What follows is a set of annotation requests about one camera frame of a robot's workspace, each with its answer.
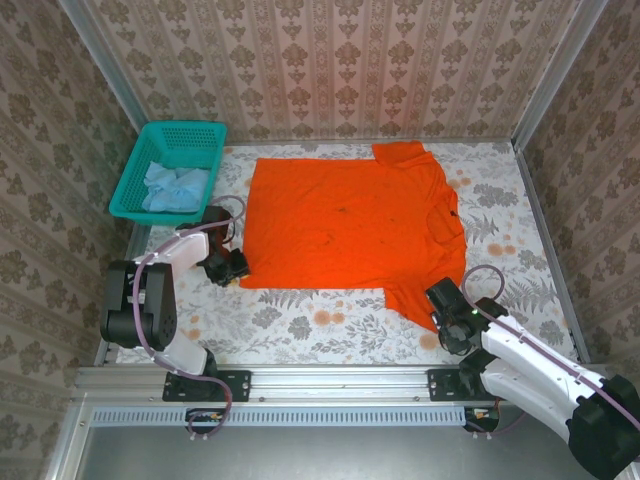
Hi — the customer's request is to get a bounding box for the orange t-shirt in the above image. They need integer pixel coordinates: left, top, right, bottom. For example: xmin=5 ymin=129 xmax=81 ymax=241
xmin=238 ymin=140 xmax=469 ymax=334

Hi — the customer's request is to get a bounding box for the floral patterned table cover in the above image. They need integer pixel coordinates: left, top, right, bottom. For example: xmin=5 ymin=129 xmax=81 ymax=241
xmin=115 ymin=142 xmax=581 ymax=366

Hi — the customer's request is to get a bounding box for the light blue t-shirt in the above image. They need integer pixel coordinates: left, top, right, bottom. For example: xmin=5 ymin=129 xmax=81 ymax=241
xmin=141 ymin=160 xmax=211 ymax=214

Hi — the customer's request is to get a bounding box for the small black connector board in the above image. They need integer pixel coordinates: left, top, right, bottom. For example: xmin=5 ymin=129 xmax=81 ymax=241
xmin=185 ymin=407 xmax=226 ymax=437
xmin=463 ymin=405 xmax=501 ymax=434

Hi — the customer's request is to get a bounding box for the teal plastic basket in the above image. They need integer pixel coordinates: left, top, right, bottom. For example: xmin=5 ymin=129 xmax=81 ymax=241
xmin=108 ymin=121 xmax=229 ymax=229

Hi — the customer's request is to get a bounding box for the grey metal sheet panel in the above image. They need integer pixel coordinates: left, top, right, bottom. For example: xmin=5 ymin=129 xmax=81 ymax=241
xmin=74 ymin=424 xmax=621 ymax=480

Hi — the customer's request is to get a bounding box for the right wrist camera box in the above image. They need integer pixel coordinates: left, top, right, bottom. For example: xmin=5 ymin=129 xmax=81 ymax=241
xmin=424 ymin=277 xmax=465 ymax=315

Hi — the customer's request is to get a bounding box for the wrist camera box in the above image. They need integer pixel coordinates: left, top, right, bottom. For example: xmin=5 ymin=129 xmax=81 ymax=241
xmin=424 ymin=277 xmax=465 ymax=315
xmin=199 ymin=204 xmax=236 ymax=236

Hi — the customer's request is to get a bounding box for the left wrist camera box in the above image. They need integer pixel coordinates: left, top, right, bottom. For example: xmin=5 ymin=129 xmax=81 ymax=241
xmin=199 ymin=204 xmax=236 ymax=236

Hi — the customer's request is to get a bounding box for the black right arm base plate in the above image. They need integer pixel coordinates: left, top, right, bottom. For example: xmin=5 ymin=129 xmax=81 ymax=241
xmin=427 ymin=368 xmax=501 ymax=404

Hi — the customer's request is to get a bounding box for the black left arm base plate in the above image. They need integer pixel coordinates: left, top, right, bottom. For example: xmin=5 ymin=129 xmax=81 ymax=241
xmin=162 ymin=368 xmax=252 ymax=404

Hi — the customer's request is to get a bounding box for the aluminium mounting rail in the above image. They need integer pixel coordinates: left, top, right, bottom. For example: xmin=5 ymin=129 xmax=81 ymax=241
xmin=74 ymin=364 xmax=614 ymax=401

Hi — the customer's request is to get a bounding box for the grey slotted cable duct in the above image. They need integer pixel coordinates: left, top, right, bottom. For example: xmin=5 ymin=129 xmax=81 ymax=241
xmin=92 ymin=405 xmax=466 ymax=427

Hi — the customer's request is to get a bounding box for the aluminium frame post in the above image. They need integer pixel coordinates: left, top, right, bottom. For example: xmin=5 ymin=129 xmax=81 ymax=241
xmin=512 ymin=0 xmax=609 ymax=151
xmin=57 ymin=0 xmax=149 ymax=146

